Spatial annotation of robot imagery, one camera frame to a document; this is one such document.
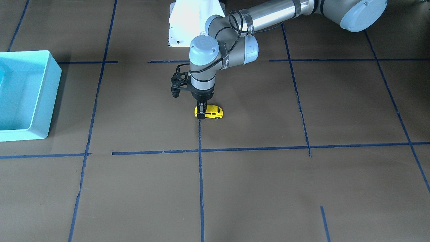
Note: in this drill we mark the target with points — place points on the yellow beetle toy car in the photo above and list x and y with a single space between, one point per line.
212 112

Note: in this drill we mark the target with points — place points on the turquoise plastic bin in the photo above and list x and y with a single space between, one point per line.
29 86

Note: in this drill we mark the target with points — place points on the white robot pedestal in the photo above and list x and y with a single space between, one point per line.
187 19

